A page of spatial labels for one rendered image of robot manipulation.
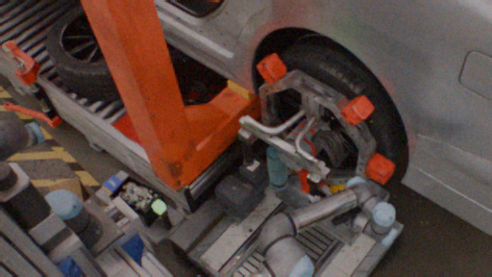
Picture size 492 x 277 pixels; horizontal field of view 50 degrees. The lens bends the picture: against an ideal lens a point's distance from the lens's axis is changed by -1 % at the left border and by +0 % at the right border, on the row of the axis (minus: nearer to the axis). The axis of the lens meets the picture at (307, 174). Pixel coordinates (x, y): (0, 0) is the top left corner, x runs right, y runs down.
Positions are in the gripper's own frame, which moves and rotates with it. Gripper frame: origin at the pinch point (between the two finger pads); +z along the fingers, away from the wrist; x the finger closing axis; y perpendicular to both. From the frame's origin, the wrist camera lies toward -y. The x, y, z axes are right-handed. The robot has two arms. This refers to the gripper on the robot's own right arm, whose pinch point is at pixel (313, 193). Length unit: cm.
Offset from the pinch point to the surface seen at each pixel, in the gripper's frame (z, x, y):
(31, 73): 182, 12, -35
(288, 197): 33, -25, -68
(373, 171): -13.9, -20.1, 3.9
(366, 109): -5.0, -24.1, 31.0
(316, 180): -1.5, 0.9, 12.0
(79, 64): 164, -8, -33
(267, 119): 40.3, -21.2, -4.6
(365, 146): -8.6, -20.8, 15.2
